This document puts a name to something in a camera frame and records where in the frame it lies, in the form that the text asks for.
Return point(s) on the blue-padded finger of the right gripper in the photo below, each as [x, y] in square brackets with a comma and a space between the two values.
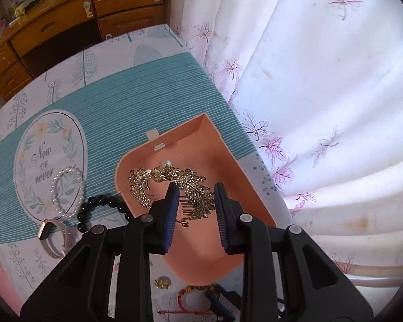
[219, 310]

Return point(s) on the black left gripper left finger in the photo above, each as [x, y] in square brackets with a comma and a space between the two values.
[106, 275]

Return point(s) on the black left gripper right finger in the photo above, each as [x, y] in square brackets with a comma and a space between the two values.
[287, 277]

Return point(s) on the gold leaf hair comb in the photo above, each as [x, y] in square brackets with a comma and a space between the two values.
[196, 199]

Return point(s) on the pink jewelry box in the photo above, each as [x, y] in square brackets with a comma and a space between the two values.
[194, 156]

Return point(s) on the gold coin pendant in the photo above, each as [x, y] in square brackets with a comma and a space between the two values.
[163, 282]

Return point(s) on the teal patterned bedsheet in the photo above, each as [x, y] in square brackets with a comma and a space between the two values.
[118, 90]

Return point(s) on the white floral curtain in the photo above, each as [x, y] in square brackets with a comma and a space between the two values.
[318, 87]

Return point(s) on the wooden dresser with drawers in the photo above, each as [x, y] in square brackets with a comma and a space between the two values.
[54, 30]

